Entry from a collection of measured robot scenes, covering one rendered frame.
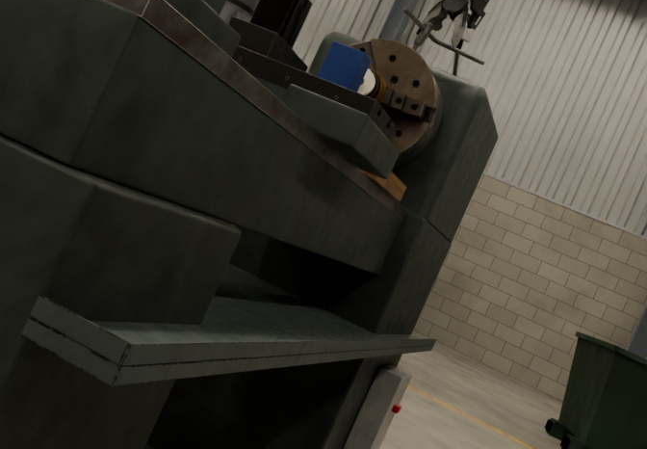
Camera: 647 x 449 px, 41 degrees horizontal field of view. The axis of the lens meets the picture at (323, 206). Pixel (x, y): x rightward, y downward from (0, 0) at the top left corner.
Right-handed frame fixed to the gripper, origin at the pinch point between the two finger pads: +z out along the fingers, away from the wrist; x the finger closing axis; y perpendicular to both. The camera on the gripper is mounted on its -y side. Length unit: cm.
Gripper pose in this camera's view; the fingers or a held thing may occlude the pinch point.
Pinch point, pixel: (432, 39)
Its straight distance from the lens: 227.9
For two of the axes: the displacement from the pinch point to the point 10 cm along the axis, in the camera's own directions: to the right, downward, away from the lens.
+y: 6.3, 4.1, 6.6
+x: -5.4, -3.8, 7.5
